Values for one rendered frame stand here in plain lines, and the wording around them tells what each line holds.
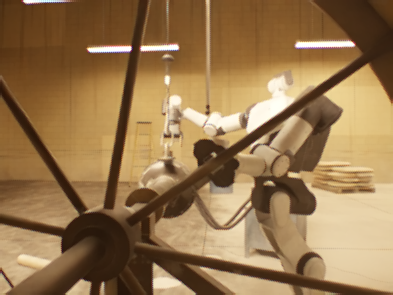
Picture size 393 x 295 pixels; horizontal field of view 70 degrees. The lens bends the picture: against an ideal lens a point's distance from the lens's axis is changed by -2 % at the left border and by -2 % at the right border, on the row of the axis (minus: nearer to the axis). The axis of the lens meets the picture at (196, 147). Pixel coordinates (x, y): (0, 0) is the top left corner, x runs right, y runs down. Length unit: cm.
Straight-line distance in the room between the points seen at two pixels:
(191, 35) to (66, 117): 490
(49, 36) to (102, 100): 286
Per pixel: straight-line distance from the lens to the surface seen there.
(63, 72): 1064
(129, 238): 63
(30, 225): 75
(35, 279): 48
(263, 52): 958
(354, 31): 74
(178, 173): 138
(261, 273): 66
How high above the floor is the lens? 113
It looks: level
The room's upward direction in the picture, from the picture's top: straight up
